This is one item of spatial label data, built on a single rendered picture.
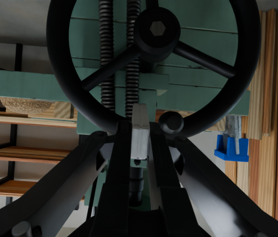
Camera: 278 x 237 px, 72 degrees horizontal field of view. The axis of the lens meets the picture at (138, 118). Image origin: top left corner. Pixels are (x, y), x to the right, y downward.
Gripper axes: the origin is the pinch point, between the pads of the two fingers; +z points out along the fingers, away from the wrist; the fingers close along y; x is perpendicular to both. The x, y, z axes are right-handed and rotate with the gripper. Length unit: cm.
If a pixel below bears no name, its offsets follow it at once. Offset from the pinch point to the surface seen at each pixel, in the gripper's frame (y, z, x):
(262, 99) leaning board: 105, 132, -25
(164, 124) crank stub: 2.7, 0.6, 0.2
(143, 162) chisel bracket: 3.7, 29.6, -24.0
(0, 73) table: -30.5, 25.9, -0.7
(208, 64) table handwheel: 9.0, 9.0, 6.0
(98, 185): -12, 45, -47
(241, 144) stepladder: 68, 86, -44
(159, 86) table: 3.8, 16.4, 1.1
